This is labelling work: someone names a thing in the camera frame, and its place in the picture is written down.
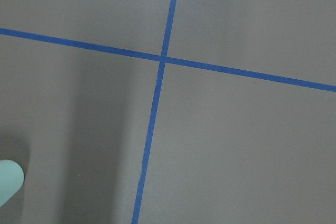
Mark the green plastic cup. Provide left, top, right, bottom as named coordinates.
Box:
left=1, top=159, right=25, bottom=207

